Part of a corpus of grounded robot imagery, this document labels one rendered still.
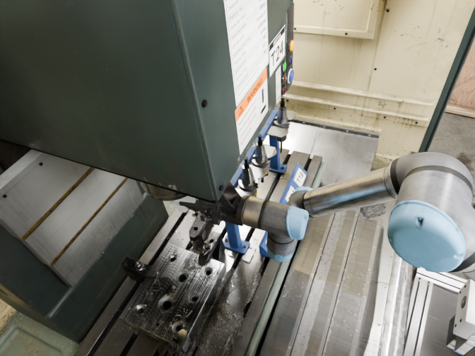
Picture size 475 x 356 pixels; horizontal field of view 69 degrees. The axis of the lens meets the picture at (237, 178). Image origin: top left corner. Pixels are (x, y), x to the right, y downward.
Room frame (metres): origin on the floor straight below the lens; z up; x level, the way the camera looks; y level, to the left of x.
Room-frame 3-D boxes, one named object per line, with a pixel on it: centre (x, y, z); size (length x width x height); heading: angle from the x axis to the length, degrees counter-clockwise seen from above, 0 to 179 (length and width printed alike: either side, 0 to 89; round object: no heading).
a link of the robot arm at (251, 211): (0.53, -0.03, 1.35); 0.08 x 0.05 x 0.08; 154
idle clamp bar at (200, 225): (0.86, 0.15, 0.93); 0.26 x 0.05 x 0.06; 155
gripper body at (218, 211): (0.56, 0.05, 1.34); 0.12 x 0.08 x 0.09; 64
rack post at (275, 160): (1.11, -0.18, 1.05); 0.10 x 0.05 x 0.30; 60
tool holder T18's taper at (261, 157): (0.84, -0.09, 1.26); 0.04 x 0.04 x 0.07
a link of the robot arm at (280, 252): (0.51, -0.10, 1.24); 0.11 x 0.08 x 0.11; 144
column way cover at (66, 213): (0.84, 0.55, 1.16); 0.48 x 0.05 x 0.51; 150
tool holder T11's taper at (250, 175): (0.74, -0.03, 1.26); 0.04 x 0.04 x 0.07
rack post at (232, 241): (0.72, 0.04, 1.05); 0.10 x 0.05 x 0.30; 60
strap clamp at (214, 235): (0.66, 0.13, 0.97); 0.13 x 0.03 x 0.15; 150
